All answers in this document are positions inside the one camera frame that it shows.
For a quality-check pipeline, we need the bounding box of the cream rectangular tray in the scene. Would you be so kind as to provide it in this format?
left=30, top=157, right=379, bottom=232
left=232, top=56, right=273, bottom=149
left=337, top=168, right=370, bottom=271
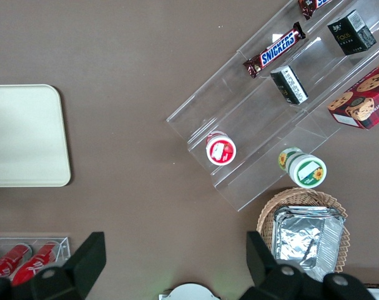
left=0, top=84, right=72, bottom=188

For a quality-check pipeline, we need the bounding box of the red lid yogurt cup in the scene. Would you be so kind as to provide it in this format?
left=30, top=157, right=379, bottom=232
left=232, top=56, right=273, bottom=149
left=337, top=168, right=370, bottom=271
left=205, top=130, right=237, bottom=166

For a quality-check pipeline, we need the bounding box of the red cola bottle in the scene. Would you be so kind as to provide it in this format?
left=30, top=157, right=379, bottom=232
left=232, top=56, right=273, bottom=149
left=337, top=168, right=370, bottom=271
left=0, top=244, right=33, bottom=279
left=12, top=241, right=62, bottom=287

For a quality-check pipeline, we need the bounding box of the aluminium foil container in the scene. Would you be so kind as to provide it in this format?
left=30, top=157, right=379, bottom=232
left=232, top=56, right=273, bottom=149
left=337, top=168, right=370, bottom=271
left=271, top=205, right=347, bottom=282

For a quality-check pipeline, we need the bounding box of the red tartan cookie box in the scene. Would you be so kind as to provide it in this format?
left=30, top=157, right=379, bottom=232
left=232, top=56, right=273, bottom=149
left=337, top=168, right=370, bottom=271
left=327, top=59, right=379, bottom=131

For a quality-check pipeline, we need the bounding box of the Snickers chocolate bar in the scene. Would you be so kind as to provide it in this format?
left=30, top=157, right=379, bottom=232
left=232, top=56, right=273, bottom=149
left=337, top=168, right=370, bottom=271
left=297, top=0, right=335, bottom=21
left=242, top=21, right=307, bottom=79

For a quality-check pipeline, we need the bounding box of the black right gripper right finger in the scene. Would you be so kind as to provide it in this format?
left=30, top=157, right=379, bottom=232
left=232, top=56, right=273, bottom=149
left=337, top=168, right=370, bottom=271
left=239, top=231, right=305, bottom=300

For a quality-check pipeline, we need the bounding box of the clear acrylic stepped shelf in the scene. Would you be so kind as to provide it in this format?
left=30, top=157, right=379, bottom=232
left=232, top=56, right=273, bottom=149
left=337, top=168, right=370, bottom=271
left=165, top=0, right=379, bottom=213

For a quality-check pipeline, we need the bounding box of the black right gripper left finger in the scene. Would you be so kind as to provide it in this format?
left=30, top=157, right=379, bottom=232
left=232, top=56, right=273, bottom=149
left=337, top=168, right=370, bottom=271
left=29, top=231, right=107, bottom=300

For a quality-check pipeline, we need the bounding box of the small black carton box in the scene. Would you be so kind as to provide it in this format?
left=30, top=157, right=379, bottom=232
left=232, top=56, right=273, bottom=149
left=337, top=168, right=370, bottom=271
left=270, top=65, right=310, bottom=106
left=327, top=9, right=378, bottom=56

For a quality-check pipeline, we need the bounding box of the green lid sunflower cup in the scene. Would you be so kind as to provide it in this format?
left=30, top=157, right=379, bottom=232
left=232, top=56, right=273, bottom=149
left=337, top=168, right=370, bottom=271
left=277, top=147, right=328, bottom=189

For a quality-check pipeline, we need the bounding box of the light tan wicker basket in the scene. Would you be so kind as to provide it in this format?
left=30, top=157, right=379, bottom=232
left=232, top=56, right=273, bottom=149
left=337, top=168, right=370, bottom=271
left=257, top=187, right=352, bottom=273

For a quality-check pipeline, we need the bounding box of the clear acrylic bottle rack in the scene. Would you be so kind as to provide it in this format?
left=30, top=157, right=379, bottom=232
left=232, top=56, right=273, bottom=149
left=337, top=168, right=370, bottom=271
left=0, top=236, right=70, bottom=271

